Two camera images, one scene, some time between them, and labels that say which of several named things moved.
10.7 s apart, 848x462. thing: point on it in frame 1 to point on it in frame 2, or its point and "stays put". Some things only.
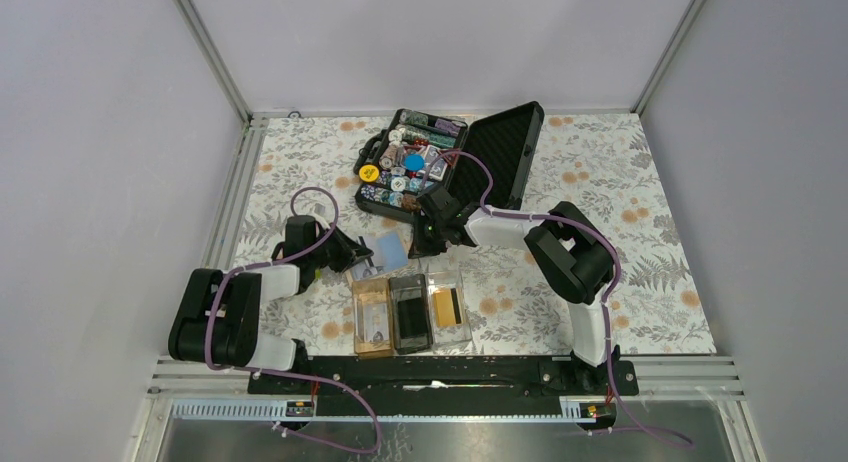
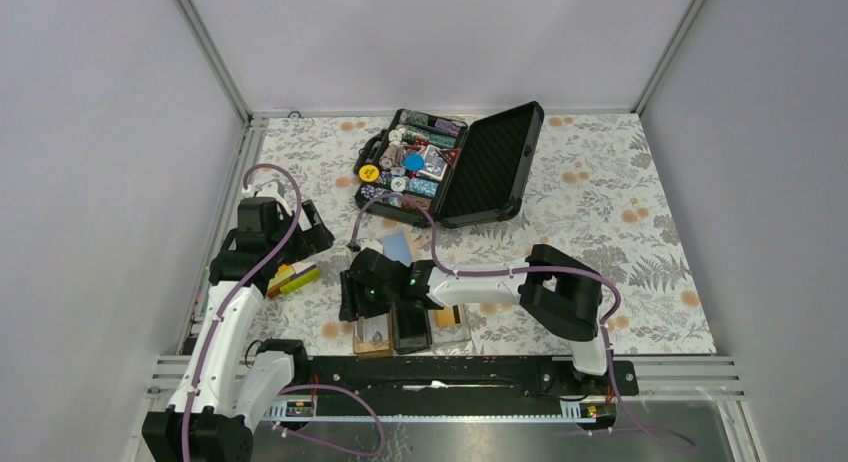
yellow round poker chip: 368,173 stays put
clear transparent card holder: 448,309 stays put
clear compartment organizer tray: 410,313 stays put
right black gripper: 420,247 to 353,305
